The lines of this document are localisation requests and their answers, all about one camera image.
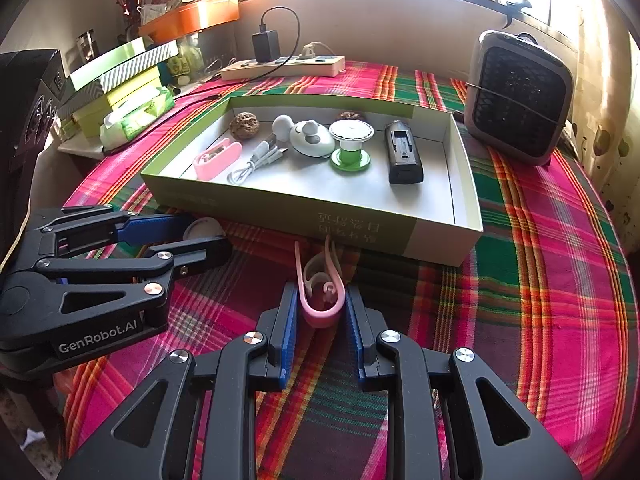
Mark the white round lidded jar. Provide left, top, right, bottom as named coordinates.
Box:
left=182, top=217, right=226, bottom=240

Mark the pink silicone strap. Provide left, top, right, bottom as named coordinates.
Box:
left=293, top=234, right=347, bottom=330

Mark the pink plastic clip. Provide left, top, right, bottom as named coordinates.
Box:
left=194, top=138, right=243, bottom=181

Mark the large brown walnut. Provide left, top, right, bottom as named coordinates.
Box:
left=229, top=112, right=260, bottom=141

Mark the white round ball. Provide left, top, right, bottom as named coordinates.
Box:
left=272, top=114, right=295, bottom=143

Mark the white panda toy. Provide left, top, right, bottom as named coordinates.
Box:
left=290, top=119, right=335, bottom=158

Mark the black battery charger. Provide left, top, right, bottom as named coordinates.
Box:
left=384, top=120, right=423, bottom=184

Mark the white green thread spool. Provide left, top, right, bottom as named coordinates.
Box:
left=329, top=119, right=374, bottom=172

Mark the small brown walnut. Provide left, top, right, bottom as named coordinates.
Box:
left=337, top=110, right=366, bottom=122

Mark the green tissue pack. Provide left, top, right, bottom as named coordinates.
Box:
left=99, top=86, right=175, bottom=152

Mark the yellow green box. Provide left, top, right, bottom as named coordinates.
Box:
left=72, top=66, right=160, bottom=140

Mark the striped white box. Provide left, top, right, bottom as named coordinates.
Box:
left=58, top=40, right=179, bottom=119

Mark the green lid box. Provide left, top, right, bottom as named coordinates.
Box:
left=67, top=37, right=145, bottom=91

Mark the plaid pink green cloth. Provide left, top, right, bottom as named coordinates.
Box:
left=64, top=138, right=639, bottom=479

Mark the green white cardboard tray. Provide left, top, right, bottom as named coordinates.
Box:
left=142, top=94, right=484, bottom=266

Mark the black power adapter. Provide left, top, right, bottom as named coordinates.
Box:
left=252, top=23, right=281, bottom=63

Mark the orange box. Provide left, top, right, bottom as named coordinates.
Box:
left=139, top=0, right=240, bottom=44

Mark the beige power strip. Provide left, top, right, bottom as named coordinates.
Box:
left=220, top=55, right=346, bottom=80

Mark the grey black space heater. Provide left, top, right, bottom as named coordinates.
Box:
left=463, top=30, right=574, bottom=166

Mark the beige patterned curtain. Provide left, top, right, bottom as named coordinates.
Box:
left=573, top=0, right=639, bottom=254

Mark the black charging cable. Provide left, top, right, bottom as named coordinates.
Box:
left=102, top=5, right=303, bottom=157

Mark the white plug with cable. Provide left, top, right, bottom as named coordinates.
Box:
left=298, top=41, right=335, bottom=60

